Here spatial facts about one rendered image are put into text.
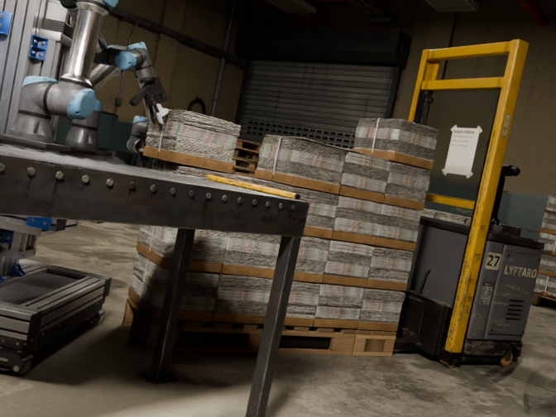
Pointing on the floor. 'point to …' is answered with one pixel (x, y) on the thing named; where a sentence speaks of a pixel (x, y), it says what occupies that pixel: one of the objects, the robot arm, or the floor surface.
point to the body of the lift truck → (437, 277)
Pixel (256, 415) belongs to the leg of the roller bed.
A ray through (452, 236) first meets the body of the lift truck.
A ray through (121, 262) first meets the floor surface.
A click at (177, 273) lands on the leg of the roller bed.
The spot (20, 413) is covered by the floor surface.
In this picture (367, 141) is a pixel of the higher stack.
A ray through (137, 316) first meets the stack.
